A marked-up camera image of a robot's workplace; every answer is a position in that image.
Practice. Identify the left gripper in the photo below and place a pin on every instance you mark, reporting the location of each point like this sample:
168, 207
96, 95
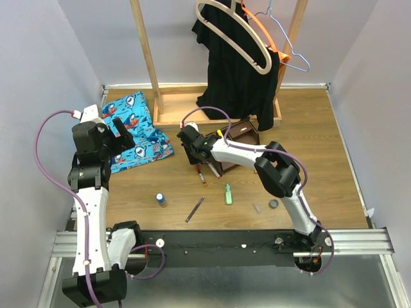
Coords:
124, 141

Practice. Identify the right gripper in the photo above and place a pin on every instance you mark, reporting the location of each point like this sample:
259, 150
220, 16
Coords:
193, 161

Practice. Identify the pink red pen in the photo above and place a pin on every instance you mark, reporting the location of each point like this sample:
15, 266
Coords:
197, 167

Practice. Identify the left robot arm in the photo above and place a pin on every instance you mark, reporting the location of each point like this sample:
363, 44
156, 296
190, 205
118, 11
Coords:
99, 274

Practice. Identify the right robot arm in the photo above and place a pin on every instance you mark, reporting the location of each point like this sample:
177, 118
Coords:
281, 174

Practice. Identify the blue shark print cloth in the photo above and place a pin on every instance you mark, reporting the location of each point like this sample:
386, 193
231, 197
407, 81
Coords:
151, 144

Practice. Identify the brown wooden desk organizer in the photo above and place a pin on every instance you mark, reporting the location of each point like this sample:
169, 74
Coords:
242, 131

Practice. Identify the purple thin pen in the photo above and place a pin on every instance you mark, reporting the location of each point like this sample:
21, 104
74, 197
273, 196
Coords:
195, 208

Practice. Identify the blue small bottle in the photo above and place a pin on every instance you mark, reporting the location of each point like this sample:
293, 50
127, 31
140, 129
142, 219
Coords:
161, 199

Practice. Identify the black hanging garment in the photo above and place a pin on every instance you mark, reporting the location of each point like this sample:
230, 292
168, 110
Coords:
236, 88

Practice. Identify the small clear tube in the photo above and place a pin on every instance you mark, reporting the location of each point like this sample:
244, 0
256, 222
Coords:
256, 207

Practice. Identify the round dark cap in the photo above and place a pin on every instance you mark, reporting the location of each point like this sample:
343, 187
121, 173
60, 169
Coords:
273, 204

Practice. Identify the orange plastic hanger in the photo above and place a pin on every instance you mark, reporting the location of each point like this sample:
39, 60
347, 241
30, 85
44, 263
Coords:
283, 57

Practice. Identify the beige wooden hanger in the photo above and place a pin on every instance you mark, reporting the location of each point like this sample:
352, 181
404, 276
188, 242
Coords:
224, 20

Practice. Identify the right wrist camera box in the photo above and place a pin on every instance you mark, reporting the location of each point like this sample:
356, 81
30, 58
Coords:
193, 125

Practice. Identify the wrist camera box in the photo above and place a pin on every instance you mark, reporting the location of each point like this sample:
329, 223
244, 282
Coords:
193, 125
93, 114

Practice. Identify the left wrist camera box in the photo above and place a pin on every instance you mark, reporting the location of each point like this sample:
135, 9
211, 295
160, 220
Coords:
93, 114

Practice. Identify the wooden clothes rack frame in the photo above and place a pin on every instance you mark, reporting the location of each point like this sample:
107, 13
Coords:
170, 103

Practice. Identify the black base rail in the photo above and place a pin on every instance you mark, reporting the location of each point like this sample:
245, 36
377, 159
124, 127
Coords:
229, 248

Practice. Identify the blue wire hanger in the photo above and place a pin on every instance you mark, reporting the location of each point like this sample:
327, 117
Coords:
291, 34

